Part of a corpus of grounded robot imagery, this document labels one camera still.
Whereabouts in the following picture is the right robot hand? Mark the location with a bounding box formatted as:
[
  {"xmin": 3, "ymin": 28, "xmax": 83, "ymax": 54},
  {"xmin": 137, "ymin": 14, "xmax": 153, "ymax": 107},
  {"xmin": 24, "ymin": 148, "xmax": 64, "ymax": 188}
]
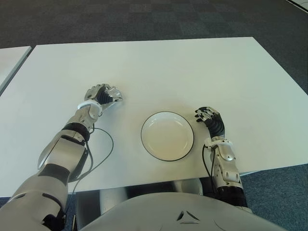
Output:
[{"xmin": 194, "ymin": 106, "xmax": 226, "ymax": 139}]

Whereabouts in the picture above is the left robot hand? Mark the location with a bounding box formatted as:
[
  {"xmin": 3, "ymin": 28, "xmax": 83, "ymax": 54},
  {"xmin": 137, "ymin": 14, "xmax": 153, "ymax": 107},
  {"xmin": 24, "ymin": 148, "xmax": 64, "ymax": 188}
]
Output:
[{"xmin": 84, "ymin": 83, "xmax": 124, "ymax": 112}]

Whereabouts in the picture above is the white plate black rim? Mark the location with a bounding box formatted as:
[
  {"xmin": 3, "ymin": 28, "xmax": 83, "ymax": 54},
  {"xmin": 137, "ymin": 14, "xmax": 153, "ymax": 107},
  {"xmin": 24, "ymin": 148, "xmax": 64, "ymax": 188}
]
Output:
[{"xmin": 141, "ymin": 111, "xmax": 194, "ymax": 162}]

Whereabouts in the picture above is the white round base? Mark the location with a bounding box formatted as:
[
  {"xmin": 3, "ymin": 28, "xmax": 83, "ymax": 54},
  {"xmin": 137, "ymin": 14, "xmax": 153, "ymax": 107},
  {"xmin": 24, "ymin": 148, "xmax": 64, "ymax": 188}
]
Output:
[{"xmin": 168, "ymin": 179, "xmax": 204, "ymax": 197}]

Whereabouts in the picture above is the grey robot torso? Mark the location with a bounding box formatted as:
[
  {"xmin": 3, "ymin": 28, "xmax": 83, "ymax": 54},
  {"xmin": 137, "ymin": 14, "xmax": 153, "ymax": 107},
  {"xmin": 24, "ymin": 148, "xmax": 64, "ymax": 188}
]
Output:
[{"xmin": 79, "ymin": 192, "xmax": 289, "ymax": 231}]

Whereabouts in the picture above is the neighbouring white table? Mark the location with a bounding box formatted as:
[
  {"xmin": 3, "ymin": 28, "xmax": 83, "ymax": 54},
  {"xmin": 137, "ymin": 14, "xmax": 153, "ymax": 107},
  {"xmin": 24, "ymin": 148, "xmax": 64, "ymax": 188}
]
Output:
[{"xmin": 0, "ymin": 45, "xmax": 32, "ymax": 94}]

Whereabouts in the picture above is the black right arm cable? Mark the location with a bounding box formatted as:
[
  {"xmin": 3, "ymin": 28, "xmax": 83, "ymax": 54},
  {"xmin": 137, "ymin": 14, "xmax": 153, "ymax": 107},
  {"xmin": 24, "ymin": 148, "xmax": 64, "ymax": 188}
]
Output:
[{"xmin": 202, "ymin": 144, "xmax": 217, "ymax": 193}]

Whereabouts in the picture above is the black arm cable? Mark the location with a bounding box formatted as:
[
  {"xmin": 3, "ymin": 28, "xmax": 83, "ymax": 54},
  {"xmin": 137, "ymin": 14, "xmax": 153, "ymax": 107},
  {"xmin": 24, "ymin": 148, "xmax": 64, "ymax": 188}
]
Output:
[
  {"xmin": 67, "ymin": 127, "xmax": 114, "ymax": 195},
  {"xmin": 202, "ymin": 144, "xmax": 217, "ymax": 193}
]

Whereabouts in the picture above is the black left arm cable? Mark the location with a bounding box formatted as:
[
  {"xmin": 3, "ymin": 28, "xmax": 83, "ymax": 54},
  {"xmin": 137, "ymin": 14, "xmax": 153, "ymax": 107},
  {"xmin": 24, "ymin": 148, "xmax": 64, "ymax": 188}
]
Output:
[{"xmin": 67, "ymin": 127, "xmax": 114, "ymax": 195}]

